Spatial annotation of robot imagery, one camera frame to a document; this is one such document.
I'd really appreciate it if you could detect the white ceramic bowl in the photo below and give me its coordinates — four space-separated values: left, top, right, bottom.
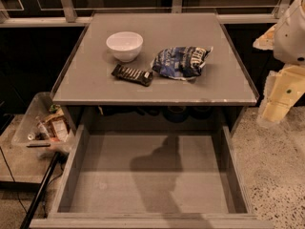
106 31 144 62

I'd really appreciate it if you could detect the open grey top drawer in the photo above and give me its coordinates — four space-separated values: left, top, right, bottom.
30 126 273 229

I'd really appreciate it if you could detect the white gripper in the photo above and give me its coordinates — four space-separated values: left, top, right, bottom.
253 0 305 127

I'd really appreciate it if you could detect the grey cabinet with top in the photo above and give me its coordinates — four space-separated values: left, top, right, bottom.
51 13 258 122

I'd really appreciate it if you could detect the metal railing frame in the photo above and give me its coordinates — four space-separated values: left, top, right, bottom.
0 0 294 27

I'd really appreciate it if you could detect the black cable on floor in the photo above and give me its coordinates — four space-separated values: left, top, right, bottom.
0 147 29 215

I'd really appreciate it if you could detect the black snack bar wrapper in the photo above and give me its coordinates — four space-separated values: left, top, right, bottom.
112 64 153 87

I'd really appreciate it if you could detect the clear plastic storage bin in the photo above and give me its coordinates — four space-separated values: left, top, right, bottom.
11 92 74 158

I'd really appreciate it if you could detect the blue chip bag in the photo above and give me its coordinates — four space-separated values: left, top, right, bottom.
151 46 213 81

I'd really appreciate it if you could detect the brown snack packet in bin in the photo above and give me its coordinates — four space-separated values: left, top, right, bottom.
45 109 70 142

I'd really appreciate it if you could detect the black pole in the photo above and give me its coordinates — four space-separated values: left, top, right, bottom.
19 152 60 229

